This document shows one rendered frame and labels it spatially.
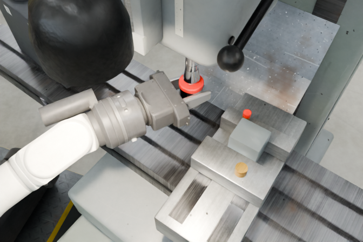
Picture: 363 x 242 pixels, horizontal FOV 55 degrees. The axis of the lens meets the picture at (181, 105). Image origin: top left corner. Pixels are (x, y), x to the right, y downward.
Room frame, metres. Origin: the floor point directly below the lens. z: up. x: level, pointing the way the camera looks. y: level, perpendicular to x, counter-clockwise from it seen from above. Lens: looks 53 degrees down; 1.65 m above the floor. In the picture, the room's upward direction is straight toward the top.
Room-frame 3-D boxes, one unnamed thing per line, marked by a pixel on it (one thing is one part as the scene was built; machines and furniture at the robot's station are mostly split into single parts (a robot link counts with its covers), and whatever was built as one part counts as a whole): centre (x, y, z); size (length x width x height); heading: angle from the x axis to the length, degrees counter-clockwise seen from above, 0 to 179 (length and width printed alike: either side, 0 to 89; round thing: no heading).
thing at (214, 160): (0.30, -0.10, 1.06); 0.15 x 0.06 x 0.04; 56
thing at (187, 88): (0.43, -0.02, 1.15); 0.05 x 0.05 x 0.01
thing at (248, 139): (0.35, -0.13, 1.08); 0.06 x 0.05 x 0.06; 56
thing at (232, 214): (0.32, -0.11, 1.02); 0.35 x 0.15 x 0.11; 146
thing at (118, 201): (0.43, -0.02, 0.83); 0.50 x 0.35 x 0.12; 143
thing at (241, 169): (0.29, -0.11, 1.08); 0.02 x 0.02 x 0.02
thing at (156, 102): (0.39, 0.07, 1.13); 0.13 x 0.12 x 0.10; 28
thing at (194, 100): (0.40, -0.03, 1.13); 0.06 x 0.02 x 0.03; 118
